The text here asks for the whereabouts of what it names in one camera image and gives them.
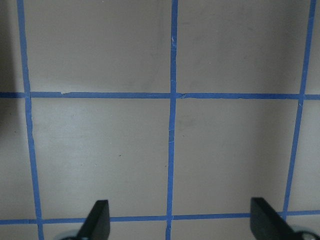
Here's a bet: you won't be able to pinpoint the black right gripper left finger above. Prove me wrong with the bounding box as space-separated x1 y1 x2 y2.
76 200 111 240

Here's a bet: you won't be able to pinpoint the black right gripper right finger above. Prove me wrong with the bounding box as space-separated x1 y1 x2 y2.
250 197 300 240

